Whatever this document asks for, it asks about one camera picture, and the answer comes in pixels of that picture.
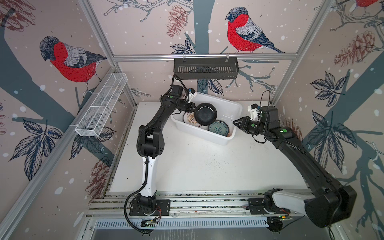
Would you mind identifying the green blue floral plate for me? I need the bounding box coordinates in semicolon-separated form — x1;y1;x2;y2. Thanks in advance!
208;120;230;137

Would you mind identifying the white plastic bin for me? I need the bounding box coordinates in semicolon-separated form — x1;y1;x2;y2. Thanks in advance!
171;93;243;146

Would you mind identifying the black hanging wire basket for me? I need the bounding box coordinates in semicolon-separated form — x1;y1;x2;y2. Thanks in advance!
174;58;239;80

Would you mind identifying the white wire mesh shelf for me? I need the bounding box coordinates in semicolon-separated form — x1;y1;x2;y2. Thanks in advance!
75;73;128;137

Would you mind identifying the white plate orange sunburst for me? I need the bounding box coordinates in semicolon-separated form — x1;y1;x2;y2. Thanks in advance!
183;113;202;128

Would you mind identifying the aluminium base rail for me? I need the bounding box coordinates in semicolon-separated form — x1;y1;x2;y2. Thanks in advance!
86;190;334;230

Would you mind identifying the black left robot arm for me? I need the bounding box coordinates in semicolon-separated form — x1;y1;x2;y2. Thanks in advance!
124;74;197;235

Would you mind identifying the black glossy plate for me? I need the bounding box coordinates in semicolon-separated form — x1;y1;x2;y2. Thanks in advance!
194;103;217;126

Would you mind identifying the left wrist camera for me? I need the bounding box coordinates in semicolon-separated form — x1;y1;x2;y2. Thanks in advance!
188;88;197;101

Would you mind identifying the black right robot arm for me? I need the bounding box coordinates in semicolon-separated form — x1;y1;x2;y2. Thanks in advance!
233;104;357;228

